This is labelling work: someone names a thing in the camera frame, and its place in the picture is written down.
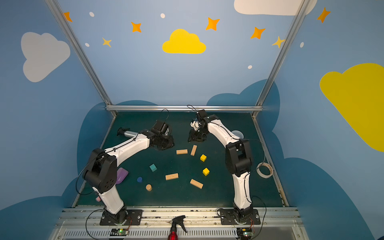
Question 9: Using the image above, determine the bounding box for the wooden block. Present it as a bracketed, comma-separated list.
[190, 179, 204, 189]
[176, 149, 188, 155]
[165, 173, 179, 181]
[191, 145, 198, 156]

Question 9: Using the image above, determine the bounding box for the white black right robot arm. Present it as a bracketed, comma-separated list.
[188, 110, 254, 224]

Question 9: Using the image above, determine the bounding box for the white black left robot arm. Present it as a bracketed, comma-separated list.
[82, 130, 174, 226]

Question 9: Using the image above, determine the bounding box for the yellow cube upper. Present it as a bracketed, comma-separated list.
[200, 155, 207, 162]

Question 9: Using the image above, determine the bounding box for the yellow cube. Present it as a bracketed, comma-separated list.
[203, 168, 210, 176]
[200, 155, 207, 162]

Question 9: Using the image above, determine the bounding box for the teal cube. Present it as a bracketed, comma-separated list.
[150, 164, 157, 172]

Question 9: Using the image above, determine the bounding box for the silver spray bottle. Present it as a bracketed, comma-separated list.
[117, 128, 138, 139]

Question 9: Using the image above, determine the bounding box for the yellow cube lower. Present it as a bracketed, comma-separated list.
[203, 168, 210, 176]

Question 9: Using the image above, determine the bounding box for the light blue ceramic mug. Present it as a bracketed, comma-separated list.
[232, 130, 244, 139]

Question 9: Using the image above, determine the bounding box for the wooden cylinder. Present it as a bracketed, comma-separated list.
[146, 184, 153, 192]

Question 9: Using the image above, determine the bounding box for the purple pink brush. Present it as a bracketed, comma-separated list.
[95, 167, 130, 203]

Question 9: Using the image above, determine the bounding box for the white tape roll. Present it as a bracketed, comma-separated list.
[256, 162, 274, 179]

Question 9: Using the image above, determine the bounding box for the red spray bottle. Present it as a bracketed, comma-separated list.
[168, 215, 188, 240]

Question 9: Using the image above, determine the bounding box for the left controller board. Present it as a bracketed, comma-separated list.
[110, 228, 130, 237]

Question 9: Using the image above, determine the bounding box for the controller board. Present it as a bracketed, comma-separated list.
[236, 228, 254, 240]
[110, 228, 130, 237]

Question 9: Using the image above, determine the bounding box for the right controller board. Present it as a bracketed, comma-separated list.
[236, 228, 254, 240]

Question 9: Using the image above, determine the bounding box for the aluminium back frame rail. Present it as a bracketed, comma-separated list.
[106, 105, 263, 112]

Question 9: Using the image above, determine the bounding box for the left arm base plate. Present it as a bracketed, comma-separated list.
[100, 209, 143, 226]

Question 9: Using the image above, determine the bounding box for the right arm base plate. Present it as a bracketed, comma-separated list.
[217, 208, 261, 225]

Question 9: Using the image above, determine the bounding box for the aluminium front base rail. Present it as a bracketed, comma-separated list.
[49, 207, 309, 240]

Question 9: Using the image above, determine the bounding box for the aluminium left frame post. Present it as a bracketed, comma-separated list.
[45, 0, 113, 107]

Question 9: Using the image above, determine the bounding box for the aluminium frame post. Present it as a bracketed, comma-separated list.
[45, 0, 113, 107]
[256, 0, 312, 108]

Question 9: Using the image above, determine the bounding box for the aluminium right frame post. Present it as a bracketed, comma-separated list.
[256, 0, 312, 108]

